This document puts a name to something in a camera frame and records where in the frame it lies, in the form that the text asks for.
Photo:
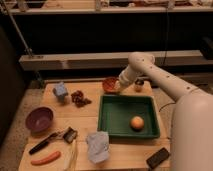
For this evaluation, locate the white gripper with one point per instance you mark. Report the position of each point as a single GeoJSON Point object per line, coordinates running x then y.
{"type": "Point", "coordinates": [126, 78]}

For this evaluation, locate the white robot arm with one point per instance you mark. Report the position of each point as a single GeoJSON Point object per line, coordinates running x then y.
{"type": "Point", "coordinates": [191, 145]}

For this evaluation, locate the red bowl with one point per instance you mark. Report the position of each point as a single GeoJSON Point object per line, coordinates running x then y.
{"type": "Point", "coordinates": [108, 85]}

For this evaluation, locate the purple bowl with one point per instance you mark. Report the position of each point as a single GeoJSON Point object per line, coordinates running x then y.
{"type": "Point", "coordinates": [39, 119]}

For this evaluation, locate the small brown jar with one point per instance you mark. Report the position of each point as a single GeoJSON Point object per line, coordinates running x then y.
{"type": "Point", "coordinates": [138, 85]}

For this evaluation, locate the green plastic tray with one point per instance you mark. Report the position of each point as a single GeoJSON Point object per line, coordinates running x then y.
{"type": "Point", "coordinates": [116, 112]}

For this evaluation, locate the orange fruit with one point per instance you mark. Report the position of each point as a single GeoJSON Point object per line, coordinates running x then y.
{"type": "Point", "coordinates": [137, 123]}

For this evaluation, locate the light blue crumpled cloth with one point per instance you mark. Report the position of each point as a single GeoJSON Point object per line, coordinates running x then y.
{"type": "Point", "coordinates": [98, 146]}

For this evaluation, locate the black phone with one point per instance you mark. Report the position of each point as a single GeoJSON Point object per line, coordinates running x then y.
{"type": "Point", "coordinates": [157, 158]}

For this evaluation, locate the orange carrot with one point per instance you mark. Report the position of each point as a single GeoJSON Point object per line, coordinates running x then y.
{"type": "Point", "coordinates": [48, 159]}

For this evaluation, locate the upper wooden shelf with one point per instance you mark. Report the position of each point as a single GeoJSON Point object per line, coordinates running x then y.
{"type": "Point", "coordinates": [23, 7]}

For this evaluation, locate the wooden beam rail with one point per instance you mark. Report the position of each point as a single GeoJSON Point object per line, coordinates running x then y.
{"type": "Point", "coordinates": [109, 60]}

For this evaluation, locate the black handled peeler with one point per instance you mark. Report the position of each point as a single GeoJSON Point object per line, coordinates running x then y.
{"type": "Point", "coordinates": [45, 142]}

